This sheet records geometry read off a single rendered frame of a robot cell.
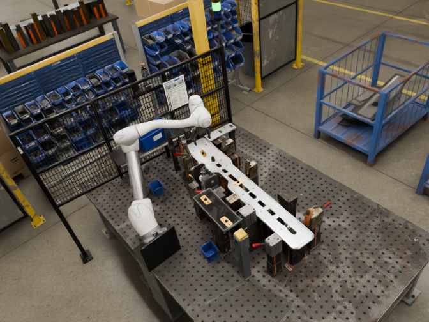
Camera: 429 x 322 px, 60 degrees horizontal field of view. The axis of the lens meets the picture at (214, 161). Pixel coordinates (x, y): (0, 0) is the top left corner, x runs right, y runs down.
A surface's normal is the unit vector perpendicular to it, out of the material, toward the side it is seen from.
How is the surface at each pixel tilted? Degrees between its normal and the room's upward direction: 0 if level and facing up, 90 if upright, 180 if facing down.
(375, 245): 0
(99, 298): 0
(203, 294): 0
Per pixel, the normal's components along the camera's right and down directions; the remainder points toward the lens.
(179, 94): 0.56, 0.50
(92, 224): -0.13, -0.74
